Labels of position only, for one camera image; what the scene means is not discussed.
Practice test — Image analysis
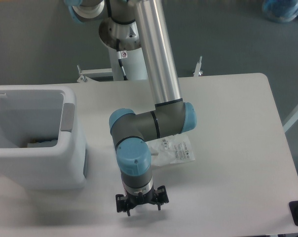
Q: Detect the white plastic trash can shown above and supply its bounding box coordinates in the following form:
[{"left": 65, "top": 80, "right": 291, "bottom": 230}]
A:
[{"left": 0, "top": 85, "right": 87, "bottom": 190}]

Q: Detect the crushed clear plastic bottle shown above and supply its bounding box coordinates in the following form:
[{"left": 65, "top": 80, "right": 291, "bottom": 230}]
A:
[{"left": 123, "top": 183, "right": 145, "bottom": 207}]

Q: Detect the crumpled clear plastic bag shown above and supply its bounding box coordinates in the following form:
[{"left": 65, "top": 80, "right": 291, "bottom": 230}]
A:
[{"left": 146, "top": 133, "right": 195, "bottom": 167}]

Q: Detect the trash inside can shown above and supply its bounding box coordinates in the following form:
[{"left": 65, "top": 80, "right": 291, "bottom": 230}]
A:
[{"left": 26, "top": 139, "right": 58, "bottom": 148}]

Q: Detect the white pedestal base frame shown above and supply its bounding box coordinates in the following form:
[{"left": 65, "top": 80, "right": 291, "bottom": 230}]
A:
[{"left": 76, "top": 56, "right": 204, "bottom": 83}]

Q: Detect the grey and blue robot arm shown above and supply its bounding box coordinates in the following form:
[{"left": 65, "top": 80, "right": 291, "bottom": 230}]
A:
[{"left": 65, "top": 0, "right": 197, "bottom": 213}]

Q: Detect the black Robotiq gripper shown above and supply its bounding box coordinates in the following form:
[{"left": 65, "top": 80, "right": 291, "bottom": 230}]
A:
[{"left": 115, "top": 186, "right": 169, "bottom": 216}]

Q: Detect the blue plastic bag on floor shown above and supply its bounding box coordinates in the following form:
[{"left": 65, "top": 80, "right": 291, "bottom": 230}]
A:
[{"left": 261, "top": 0, "right": 298, "bottom": 23}]

